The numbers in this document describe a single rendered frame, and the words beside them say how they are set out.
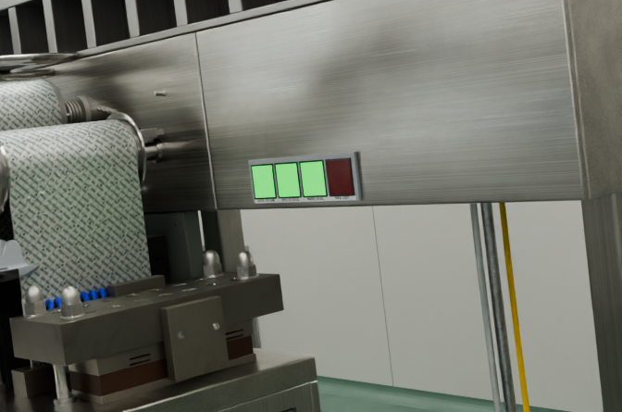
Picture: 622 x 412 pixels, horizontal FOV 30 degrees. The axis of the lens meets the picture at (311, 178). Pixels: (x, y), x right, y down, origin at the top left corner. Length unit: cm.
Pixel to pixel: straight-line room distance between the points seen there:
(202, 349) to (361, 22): 55
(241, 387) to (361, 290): 346
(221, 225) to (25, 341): 58
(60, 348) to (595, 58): 83
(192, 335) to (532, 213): 284
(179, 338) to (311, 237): 368
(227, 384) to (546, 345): 290
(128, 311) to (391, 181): 43
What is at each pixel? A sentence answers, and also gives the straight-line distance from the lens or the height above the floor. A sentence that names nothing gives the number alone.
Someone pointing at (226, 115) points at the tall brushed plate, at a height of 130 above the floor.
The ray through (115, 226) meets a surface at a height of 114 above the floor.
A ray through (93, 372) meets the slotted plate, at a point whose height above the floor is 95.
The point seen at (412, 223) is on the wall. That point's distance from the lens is 492.
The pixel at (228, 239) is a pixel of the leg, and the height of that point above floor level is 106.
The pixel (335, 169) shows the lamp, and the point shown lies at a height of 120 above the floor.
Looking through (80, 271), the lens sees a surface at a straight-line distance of 192.
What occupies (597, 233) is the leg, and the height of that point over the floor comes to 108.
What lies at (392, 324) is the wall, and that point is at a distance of 512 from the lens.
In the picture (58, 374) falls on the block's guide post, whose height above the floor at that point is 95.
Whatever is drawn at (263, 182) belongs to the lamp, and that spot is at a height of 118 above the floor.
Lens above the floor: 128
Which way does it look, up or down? 3 degrees down
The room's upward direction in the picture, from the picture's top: 7 degrees counter-clockwise
